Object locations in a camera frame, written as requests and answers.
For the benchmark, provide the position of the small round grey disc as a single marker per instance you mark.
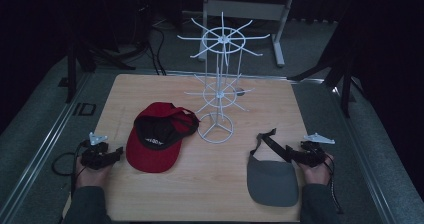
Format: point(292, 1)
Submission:
point(240, 91)

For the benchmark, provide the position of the person's left hand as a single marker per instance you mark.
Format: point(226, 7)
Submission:
point(88, 177)

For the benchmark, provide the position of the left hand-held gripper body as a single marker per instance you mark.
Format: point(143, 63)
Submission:
point(95, 155)

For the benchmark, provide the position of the person's right hand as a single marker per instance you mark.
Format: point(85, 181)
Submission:
point(315, 175)

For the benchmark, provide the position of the red baseball cap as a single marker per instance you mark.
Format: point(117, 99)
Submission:
point(150, 157)

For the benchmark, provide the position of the black floor bracket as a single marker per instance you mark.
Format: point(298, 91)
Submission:
point(80, 109)

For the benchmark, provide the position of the aluminium floor rail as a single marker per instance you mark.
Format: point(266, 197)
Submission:
point(43, 140)
point(366, 170)

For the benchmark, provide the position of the grey metal desk frame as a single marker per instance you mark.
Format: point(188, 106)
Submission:
point(243, 10)

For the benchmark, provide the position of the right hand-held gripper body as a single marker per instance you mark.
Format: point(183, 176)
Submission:
point(313, 154)

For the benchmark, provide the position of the grey sun visor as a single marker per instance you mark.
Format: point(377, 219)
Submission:
point(271, 184)

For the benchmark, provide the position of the black metal stand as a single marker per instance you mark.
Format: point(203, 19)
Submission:
point(346, 80)
point(71, 70)

